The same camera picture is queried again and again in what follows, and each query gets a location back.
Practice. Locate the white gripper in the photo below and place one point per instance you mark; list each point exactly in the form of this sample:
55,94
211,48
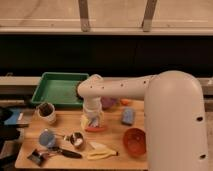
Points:
92,107

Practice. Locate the red chili pepper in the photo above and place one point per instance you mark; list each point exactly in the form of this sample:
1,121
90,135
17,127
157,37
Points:
96,129

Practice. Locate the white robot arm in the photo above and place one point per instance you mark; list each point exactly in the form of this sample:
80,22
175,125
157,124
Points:
175,122

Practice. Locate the grey blue cloth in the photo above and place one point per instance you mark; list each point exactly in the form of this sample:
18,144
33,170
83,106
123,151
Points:
94,122

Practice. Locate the metal measuring cup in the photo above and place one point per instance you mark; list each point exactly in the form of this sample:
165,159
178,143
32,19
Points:
76,139

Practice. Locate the purple bowl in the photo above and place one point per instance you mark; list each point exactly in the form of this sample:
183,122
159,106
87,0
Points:
107,102

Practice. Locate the yellow banana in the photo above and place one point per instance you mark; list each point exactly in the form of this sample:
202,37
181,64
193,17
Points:
100,151

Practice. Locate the green plastic tray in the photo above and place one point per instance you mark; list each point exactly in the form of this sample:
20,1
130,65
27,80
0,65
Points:
59,89

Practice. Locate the white mug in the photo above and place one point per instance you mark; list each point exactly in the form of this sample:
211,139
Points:
46,111

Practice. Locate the orange peach fruit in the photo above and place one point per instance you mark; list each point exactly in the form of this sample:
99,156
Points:
125,102

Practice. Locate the blue sponge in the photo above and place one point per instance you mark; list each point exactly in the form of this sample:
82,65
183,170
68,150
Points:
128,116

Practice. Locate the blue measuring cup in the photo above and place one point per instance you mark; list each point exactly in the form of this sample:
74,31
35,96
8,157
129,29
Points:
47,139

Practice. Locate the orange bowl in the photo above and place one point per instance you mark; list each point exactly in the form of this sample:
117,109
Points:
134,141

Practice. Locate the small dark metal clip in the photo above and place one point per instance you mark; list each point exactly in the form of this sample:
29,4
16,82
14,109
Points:
38,157

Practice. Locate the blue box on left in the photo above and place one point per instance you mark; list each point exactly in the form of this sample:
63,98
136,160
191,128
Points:
20,117

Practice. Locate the black handled utensil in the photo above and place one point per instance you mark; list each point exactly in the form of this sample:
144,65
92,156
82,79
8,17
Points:
66,153

